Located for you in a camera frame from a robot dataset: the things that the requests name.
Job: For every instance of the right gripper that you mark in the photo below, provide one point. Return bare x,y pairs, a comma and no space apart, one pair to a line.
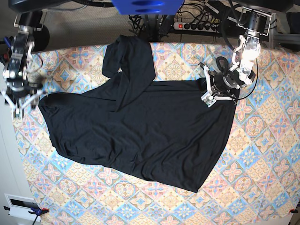
19,100

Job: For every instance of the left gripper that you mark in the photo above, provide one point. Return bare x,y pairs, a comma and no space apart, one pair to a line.
218,85

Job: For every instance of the black t-shirt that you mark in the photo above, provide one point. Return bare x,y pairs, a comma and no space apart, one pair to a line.
155,131

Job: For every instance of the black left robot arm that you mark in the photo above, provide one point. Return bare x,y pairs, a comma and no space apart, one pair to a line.
255,17

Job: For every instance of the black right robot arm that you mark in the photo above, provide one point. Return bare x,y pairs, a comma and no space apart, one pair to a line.
22,49

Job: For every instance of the red table clamp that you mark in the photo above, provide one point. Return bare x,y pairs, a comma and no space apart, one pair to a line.
4,60

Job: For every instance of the white power strip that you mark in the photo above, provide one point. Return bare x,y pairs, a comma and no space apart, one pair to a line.
199,26

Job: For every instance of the patterned colourful tablecloth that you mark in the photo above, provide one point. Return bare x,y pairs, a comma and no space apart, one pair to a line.
256,179

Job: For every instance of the white wall outlet box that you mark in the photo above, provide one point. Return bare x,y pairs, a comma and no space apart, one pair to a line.
19,206

